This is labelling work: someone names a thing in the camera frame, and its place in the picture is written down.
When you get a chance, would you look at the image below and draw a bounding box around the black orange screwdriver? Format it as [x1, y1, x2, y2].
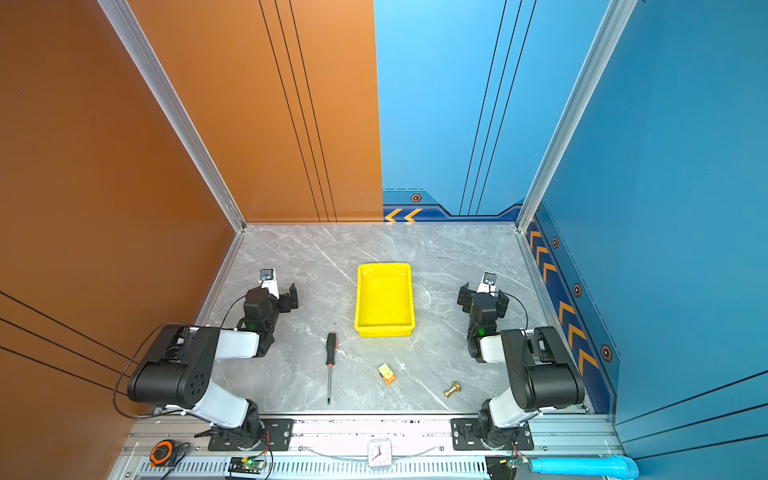
[325, 332, 338, 404]

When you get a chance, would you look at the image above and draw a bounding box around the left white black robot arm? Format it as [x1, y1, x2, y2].
[126, 280, 299, 450]

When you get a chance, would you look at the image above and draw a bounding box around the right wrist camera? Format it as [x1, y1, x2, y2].
[477, 272, 497, 294]

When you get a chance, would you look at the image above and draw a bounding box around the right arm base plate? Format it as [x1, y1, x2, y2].
[450, 418, 535, 451]

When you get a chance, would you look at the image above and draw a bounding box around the light blue tube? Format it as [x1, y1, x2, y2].
[529, 456, 640, 479]

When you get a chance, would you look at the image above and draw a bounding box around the brass fitting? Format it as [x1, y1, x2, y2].
[444, 382, 462, 398]

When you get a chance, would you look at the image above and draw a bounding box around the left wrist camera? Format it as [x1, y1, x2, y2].
[259, 268, 280, 298]

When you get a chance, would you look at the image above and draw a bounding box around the green circuit board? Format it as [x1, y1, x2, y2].
[227, 456, 269, 478]

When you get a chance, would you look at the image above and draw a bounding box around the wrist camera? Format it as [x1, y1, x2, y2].
[477, 272, 497, 294]
[259, 268, 280, 298]

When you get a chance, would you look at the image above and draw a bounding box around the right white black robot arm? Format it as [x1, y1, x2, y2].
[457, 279, 586, 450]

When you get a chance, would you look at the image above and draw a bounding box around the yellow plastic bin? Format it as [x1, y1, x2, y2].
[354, 263, 415, 338]

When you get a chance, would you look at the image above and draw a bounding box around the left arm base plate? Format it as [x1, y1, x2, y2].
[208, 418, 295, 452]

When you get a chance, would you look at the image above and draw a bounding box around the aluminium front rail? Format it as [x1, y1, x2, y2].
[109, 412, 623, 479]

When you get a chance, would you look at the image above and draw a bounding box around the orange black tape measure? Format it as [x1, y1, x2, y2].
[149, 439, 177, 467]

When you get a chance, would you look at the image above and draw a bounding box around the green orange toy block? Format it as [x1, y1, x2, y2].
[378, 363, 396, 385]

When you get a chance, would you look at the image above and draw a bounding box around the small white clock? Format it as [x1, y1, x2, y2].
[367, 439, 393, 469]

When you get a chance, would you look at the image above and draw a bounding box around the small board with wires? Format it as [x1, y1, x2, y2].
[505, 456, 529, 470]

